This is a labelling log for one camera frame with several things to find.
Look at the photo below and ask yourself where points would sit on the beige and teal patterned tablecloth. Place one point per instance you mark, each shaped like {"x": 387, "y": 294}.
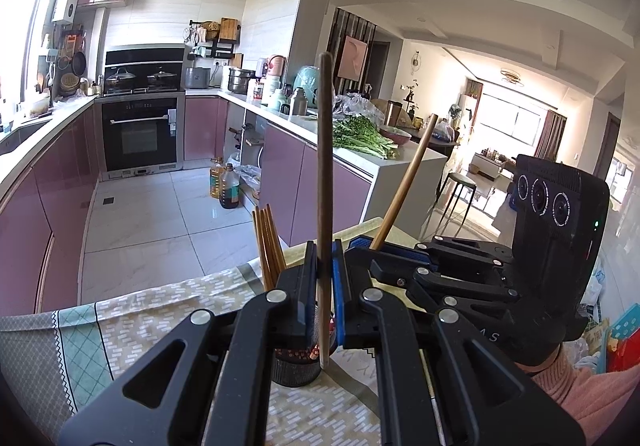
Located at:
{"x": 150, "y": 298}

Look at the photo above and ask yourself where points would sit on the black pot with lid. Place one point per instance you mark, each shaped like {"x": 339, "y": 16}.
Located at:
{"x": 162, "y": 78}
{"x": 121, "y": 78}

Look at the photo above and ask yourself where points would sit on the black range hood stove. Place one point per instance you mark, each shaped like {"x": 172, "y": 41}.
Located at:
{"x": 145, "y": 57}

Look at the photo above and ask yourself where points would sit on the dark sauce bottle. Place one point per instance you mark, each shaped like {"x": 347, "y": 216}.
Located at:
{"x": 230, "y": 188}

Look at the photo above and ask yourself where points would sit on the living room window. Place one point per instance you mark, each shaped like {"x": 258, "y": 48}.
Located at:
{"x": 515, "y": 118}

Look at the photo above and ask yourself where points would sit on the pink kettle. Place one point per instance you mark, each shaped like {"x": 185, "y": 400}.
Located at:
{"x": 276, "y": 71}

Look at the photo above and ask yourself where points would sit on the gold ceiling lamp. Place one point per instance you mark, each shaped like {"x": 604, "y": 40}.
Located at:
{"x": 511, "y": 77}

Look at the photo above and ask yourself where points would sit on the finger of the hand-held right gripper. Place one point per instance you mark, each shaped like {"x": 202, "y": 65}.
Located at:
{"x": 450, "y": 282}
{"x": 470, "y": 248}

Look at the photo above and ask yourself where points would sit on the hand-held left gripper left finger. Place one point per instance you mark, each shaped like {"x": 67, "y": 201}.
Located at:
{"x": 305, "y": 287}

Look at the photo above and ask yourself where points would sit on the colourful box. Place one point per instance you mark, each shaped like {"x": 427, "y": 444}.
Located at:
{"x": 625, "y": 341}

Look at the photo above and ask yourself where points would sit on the pink base cabinets pot side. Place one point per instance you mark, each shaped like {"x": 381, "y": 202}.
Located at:
{"x": 285, "y": 176}

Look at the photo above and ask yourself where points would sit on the steel stock pot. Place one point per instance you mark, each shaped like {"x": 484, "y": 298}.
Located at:
{"x": 241, "y": 81}

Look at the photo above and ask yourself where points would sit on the silver rice cooker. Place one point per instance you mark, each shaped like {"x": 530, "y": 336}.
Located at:
{"x": 198, "y": 78}

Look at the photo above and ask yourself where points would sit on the kitchen window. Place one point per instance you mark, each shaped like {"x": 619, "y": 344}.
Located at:
{"x": 20, "y": 1}

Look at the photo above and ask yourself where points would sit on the hanging pans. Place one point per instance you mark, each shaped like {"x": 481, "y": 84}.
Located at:
{"x": 74, "y": 71}

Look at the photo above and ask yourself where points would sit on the dark wooden door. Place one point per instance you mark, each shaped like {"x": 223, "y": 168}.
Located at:
{"x": 609, "y": 148}

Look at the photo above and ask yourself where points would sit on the round stool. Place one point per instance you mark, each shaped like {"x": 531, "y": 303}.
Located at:
{"x": 457, "y": 186}

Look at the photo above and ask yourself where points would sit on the pink bowl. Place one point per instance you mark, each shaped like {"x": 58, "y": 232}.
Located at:
{"x": 396, "y": 135}

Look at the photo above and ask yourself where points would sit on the white kitchen island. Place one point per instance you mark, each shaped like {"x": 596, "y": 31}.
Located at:
{"x": 407, "y": 186}

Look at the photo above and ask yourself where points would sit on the person's right forearm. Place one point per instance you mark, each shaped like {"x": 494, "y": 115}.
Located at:
{"x": 590, "y": 396}

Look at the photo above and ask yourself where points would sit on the black wall rack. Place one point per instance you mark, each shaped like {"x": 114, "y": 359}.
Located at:
{"x": 220, "y": 38}

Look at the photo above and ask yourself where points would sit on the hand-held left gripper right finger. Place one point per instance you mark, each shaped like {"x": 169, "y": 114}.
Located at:
{"x": 339, "y": 298}

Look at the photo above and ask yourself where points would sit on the yellow cooking oil bottle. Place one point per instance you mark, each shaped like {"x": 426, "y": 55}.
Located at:
{"x": 216, "y": 178}

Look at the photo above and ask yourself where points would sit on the pink wall painting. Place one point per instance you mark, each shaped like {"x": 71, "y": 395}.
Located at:
{"x": 352, "y": 58}

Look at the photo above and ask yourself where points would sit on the bundle of wooden chopsticks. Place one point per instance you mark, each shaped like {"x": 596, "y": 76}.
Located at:
{"x": 266, "y": 243}

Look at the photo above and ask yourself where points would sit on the black mesh utensil holder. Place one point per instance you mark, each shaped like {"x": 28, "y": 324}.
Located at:
{"x": 295, "y": 371}

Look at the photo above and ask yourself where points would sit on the green leafy vegetables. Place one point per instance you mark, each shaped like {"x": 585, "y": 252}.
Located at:
{"x": 362, "y": 138}

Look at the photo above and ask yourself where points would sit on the clear plastic bag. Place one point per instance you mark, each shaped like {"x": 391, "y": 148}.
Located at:
{"x": 357, "y": 107}

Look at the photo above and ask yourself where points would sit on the yellow cloth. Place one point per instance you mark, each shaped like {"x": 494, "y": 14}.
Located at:
{"x": 360, "y": 228}

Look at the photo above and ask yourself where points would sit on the wooden chopstick red patterned end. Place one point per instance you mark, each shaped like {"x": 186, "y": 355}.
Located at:
{"x": 405, "y": 181}
{"x": 325, "y": 151}
{"x": 274, "y": 241}

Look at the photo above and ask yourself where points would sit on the pink base cabinets sink side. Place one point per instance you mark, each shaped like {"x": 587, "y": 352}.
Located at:
{"x": 45, "y": 206}

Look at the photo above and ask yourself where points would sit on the kitchen sink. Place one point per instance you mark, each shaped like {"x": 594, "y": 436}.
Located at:
{"x": 22, "y": 136}

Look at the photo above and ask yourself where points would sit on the black built-in oven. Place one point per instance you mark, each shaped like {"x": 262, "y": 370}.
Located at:
{"x": 137, "y": 133}

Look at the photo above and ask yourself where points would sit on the brown curtain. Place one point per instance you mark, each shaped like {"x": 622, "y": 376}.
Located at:
{"x": 552, "y": 136}

